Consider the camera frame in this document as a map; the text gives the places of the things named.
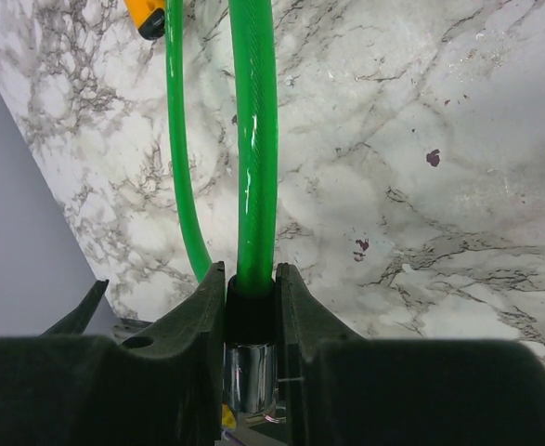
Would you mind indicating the green cable lock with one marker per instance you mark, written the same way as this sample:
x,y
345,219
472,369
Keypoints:
x,y
250,352

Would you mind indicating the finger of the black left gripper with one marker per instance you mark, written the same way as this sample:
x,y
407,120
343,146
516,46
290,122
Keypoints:
x,y
77,320

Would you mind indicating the orange utility knife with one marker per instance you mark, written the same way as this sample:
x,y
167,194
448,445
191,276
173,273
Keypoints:
x,y
148,16

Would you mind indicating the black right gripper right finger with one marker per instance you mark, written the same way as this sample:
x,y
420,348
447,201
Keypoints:
x,y
343,389

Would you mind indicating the yellow handled pliers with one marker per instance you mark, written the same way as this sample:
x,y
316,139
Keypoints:
x,y
229,421

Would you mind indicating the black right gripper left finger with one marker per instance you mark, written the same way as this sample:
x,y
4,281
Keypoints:
x,y
161,386

